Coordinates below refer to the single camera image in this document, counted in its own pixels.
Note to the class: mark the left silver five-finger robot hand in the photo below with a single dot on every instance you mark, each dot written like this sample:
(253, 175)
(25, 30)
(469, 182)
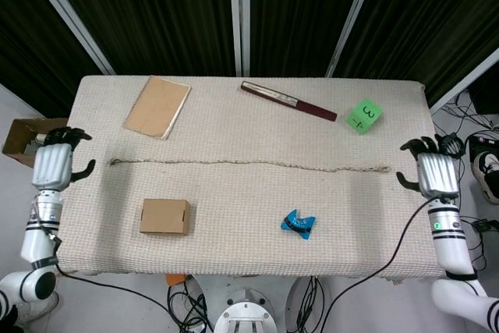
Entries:
(52, 165)

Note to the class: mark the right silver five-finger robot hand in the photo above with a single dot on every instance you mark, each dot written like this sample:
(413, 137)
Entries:
(436, 175)

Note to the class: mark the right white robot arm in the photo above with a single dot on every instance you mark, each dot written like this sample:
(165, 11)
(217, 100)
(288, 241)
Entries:
(448, 243)

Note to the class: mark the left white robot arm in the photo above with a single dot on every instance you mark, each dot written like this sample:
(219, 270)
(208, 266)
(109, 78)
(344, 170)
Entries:
(39, 239)

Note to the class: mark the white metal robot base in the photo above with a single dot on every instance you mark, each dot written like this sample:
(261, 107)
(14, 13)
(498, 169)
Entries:
(245, 313)

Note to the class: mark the open cardboard box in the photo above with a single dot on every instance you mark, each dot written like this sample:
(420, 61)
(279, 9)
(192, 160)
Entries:
(17, 138)

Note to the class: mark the black and white shoe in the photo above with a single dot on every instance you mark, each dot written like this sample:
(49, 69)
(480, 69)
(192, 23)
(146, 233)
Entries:
(487, 177)

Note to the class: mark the green numbered cube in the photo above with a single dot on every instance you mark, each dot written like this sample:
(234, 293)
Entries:
(360, 120)

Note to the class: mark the brown spiral notebook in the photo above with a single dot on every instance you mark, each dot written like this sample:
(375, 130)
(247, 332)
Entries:
(156, 107)

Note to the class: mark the small closed cardboard box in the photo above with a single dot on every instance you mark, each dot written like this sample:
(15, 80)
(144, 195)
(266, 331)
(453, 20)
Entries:
(163, 216)

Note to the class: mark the blue snack packet black band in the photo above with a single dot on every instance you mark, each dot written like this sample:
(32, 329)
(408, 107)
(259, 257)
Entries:
(298, 225)

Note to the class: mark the small orange object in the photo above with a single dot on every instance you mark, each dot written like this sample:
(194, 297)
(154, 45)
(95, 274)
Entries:
(174, 279)

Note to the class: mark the beige waffle tablecloth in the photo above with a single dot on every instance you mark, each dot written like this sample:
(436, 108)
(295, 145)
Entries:
(234, 192)

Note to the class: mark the white partition post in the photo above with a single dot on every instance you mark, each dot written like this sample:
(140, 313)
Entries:
(354, 17)
(66, 13)
(239, 17)
(464, 79)

